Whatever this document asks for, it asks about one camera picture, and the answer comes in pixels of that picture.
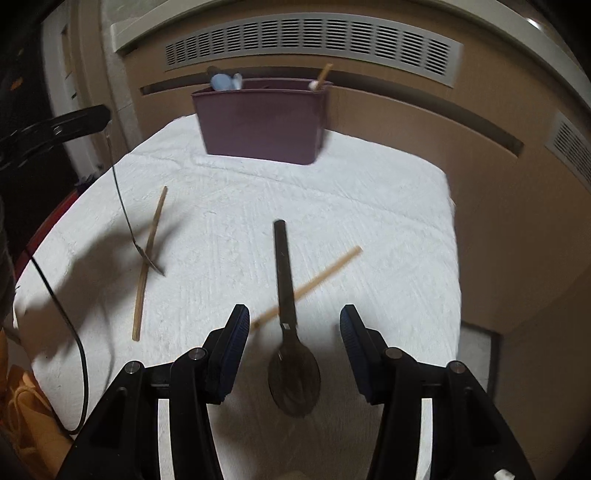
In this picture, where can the white towel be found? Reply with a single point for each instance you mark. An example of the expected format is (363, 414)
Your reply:
(323, 207)

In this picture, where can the small grey vent grille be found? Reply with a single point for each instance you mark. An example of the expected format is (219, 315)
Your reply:
(570, 145)

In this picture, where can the red board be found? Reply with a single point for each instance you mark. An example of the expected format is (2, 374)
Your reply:
(41, 226)

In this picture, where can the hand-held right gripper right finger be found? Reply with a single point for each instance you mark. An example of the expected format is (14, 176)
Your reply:
(358, 355)

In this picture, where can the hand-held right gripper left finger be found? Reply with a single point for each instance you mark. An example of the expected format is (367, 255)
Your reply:
(231, 355)

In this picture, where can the long grey vent grille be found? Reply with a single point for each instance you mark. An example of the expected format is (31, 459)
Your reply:
(314, 41)

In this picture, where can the orange cloth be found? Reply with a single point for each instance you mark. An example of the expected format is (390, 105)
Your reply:
(27, 410)

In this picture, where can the beige wooden radiator cover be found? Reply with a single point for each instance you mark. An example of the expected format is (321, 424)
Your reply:
(508, 207)

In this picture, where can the purple utensil holder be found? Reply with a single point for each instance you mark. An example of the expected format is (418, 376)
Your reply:
(263, 120)

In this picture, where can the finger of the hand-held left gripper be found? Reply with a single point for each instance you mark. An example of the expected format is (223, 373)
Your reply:
(69, 124)

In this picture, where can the shovel-shaped metal spoon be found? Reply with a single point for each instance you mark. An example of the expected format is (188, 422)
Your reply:
(214, 71)

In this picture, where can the white ledge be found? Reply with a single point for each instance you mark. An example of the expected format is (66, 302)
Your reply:
(545, 37)

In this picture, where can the blue plastic spoon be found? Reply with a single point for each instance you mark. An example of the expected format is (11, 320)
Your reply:
(222, 83)

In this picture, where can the white ball-tipped utensil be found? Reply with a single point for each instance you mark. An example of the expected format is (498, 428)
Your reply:
(313, 86)

